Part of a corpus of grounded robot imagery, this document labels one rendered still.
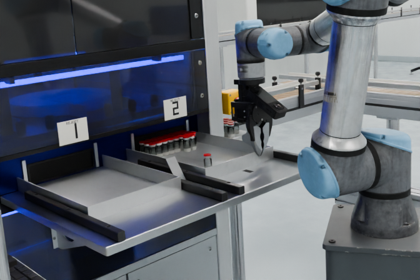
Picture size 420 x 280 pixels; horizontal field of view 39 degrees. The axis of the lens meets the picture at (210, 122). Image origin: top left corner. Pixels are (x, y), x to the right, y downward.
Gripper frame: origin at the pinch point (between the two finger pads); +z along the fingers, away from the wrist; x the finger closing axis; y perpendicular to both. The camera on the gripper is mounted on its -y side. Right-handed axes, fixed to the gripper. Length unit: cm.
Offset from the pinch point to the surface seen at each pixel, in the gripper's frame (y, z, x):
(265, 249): 95, 90, -100
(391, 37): 428, 45, -796
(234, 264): 44, 57, -29
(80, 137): 26.7, -9.1, 39.1
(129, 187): 13.1, 3.0, 34.9
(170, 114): 26.7, -9.4, 9.2
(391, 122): 11, 10, -86
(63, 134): 27, -11, 44
